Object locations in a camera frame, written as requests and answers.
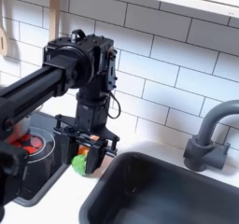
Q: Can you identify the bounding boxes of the orange toy carrot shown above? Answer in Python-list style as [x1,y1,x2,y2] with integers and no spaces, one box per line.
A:
[71,145,91,176]

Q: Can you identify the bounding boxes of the black toy stove top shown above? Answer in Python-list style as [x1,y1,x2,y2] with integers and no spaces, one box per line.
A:
[11,110,70,209]

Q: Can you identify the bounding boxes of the dark grey sink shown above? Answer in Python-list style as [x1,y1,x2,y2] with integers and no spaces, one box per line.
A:
[77,150,239,224]

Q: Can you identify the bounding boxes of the dark grey tap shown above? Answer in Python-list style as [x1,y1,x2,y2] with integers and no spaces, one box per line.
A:
[182,99,239,173]

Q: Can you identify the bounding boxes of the wooden slotted spatula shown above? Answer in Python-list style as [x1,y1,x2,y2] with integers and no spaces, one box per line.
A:
[0,26,9,58]

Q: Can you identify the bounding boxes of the wooden spoon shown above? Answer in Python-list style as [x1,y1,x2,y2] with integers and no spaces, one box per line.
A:
[48,0,63,43]

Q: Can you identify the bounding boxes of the thin black cable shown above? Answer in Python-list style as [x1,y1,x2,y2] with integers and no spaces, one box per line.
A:
[106,90,122,120]

